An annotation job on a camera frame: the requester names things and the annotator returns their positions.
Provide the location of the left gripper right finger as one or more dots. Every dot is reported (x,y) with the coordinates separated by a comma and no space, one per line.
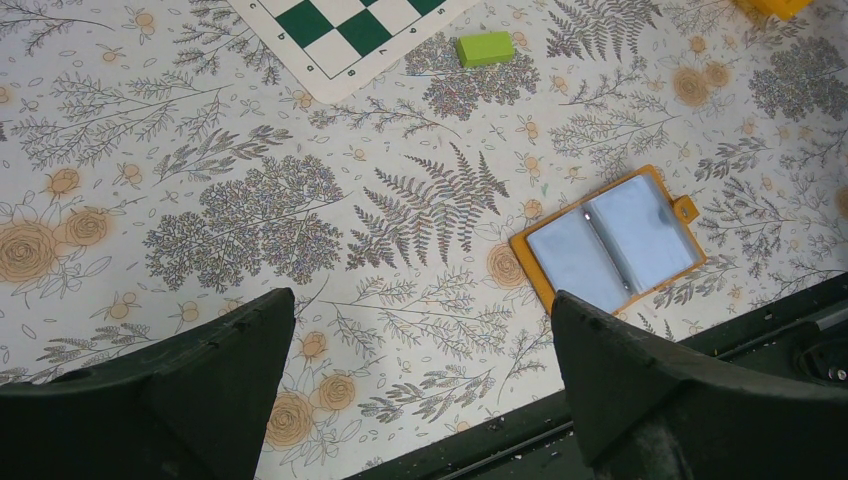
(647,408)

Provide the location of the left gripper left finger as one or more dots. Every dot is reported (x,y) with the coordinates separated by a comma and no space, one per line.
(193,406)

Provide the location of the orange leather card holder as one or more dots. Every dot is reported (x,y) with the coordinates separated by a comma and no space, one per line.
(614,246)

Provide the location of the floral tablecloth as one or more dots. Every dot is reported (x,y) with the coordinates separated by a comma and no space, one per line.
(160,167)

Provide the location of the green white chessboard mat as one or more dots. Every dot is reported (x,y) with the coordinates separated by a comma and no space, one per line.
(334,48)

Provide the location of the lime green block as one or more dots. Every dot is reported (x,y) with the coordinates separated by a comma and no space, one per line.
(485,49)

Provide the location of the orange plastic bin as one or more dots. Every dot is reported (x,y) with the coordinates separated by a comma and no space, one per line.
(785,10)

